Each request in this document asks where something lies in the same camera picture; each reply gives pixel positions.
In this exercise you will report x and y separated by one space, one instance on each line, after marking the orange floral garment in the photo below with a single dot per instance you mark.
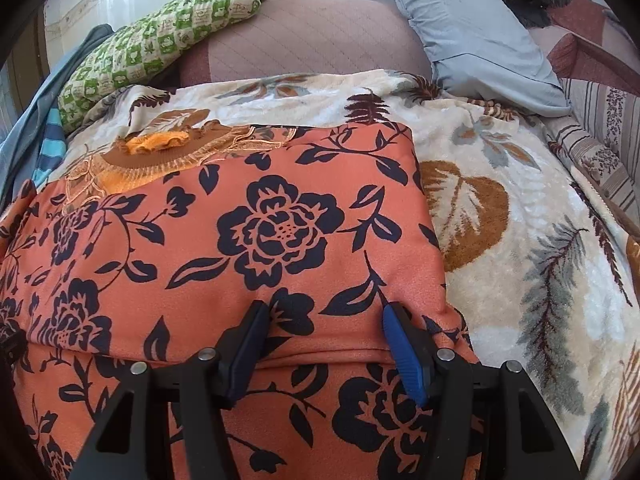
280 230

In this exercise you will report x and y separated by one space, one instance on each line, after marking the mauve quilted cushion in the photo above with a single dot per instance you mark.
310 35

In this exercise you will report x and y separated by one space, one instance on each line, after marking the green checkered pillow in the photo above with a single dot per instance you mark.
150 45

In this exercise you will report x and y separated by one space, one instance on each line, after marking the teal striped cloth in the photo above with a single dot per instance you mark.
50 145

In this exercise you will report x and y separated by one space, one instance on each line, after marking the cream leaf print blanket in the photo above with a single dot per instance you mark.
500 260

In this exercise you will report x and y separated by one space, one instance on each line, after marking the blue-grey cloth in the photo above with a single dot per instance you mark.
35 105

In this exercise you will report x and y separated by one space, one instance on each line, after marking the striped floral bedsheet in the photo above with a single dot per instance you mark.
610 125

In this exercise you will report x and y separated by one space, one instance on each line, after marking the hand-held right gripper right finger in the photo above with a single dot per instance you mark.
402 355

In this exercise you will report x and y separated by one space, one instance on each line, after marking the brown cloth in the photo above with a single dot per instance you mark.
585 45

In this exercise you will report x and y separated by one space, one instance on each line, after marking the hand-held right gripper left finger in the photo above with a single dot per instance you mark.
247 355

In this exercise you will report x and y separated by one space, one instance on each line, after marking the light blue pillow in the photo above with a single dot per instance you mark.
465 35

